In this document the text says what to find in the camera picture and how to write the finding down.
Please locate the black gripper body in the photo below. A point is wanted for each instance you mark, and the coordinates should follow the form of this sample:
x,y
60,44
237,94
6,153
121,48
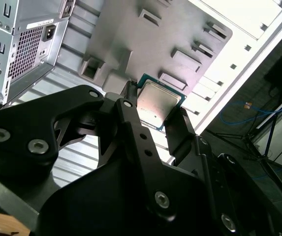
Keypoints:
x,y
106,211

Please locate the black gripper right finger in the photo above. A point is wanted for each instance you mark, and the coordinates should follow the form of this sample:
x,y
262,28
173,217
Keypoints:
x,y
180,132

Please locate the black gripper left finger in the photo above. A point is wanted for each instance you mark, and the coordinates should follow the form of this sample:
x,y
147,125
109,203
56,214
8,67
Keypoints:
x,y
20,127

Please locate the silver CPU green edge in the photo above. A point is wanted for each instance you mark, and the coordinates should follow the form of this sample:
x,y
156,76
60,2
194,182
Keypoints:
x,y
158,100

